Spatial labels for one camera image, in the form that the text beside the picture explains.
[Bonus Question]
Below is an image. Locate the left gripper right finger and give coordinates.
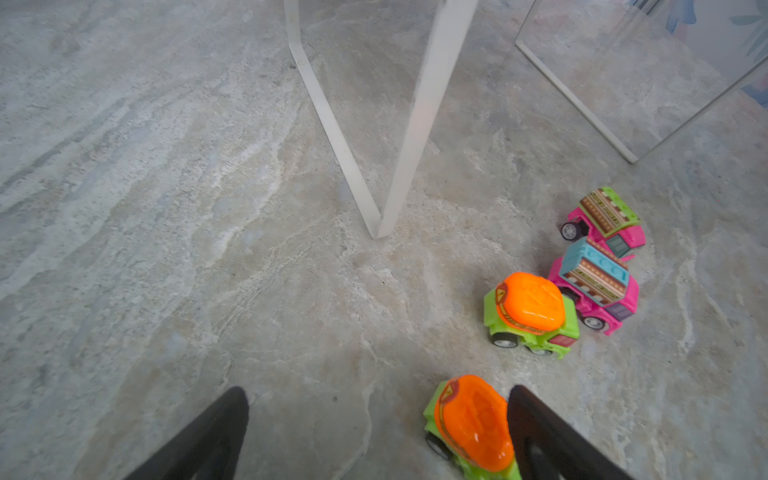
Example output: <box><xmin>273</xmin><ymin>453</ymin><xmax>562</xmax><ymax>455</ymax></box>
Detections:
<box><xmin>507</xmin><ymin>385</ymin><xmax>631</xmax><ymax>480</ymax></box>

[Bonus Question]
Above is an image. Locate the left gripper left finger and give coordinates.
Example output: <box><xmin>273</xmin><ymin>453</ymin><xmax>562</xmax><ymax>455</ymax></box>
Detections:
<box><xmin>127</xmin><ymin>386</ymin><xmax>249</xmax><ymax>479</ymax></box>

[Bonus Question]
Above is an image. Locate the green orange toy truck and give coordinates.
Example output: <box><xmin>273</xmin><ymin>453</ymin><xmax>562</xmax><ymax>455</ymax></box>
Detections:
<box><xmin>423</xmin><ymin>375</ymin><xmax>521</xmax><ymax>480</ymax></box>
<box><xmin>483</xmin><ymin>272</ymin><xmax>580</xmax><ymax>360</ymax></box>

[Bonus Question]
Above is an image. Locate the pink toy truck blue top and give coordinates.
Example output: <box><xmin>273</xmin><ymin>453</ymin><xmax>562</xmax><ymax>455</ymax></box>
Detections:
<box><xmin>547</xmin><ymin>237</ymin><xmax>639</xmax><ymax>336</ymax></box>

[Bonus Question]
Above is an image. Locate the pink toy truck green top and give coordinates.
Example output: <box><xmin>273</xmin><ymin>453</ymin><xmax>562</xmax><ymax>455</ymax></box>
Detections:
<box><xmin>560</xmin><ymin>186</ymin><xmax>646</xmax><ymax>262</ymax></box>

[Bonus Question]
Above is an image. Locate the wooden two-tier shelf white frame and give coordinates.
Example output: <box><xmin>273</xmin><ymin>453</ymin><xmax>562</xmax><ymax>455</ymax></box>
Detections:
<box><xmin>282</xmin><ymin>1</ymin><xmax>767</xmax><ymax>242</ymax></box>

